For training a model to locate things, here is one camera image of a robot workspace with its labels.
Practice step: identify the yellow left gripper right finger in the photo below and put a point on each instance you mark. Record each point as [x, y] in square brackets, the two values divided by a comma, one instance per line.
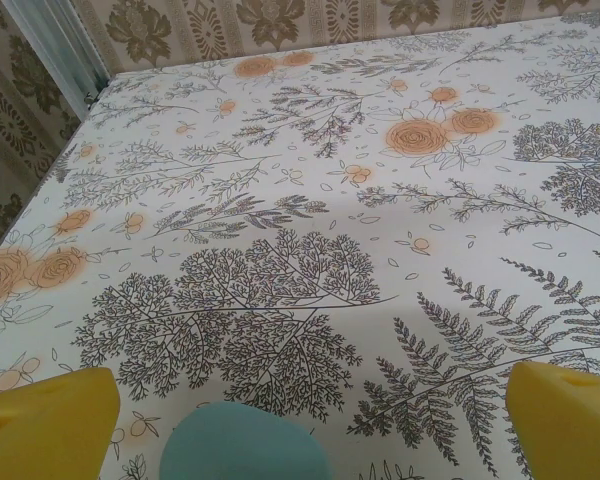
[570, 430]

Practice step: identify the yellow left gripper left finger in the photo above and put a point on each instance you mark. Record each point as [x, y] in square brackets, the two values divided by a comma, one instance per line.
[45, 430]

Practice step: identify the teal earbud charging case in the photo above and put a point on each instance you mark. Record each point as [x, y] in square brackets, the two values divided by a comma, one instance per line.
[240, 445]

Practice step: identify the floral patterned tablecloth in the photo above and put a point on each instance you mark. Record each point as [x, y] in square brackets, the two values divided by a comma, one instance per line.
[330, 200]

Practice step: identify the aluminium frame corner post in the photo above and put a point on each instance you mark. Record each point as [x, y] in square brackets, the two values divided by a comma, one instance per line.
[65, 45]

